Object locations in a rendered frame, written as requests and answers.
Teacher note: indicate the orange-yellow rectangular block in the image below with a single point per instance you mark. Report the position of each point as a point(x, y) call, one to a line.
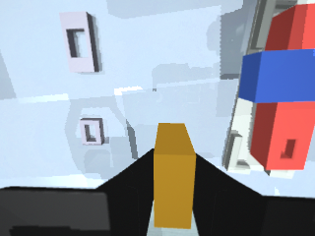
point(174, 175)

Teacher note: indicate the blue rectangular block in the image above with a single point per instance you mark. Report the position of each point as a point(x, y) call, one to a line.
point(278, 76)

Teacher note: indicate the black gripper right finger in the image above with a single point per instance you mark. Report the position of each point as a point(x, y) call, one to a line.
point(223, 206)

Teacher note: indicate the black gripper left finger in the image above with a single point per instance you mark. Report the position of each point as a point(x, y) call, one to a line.
point(121, 206)

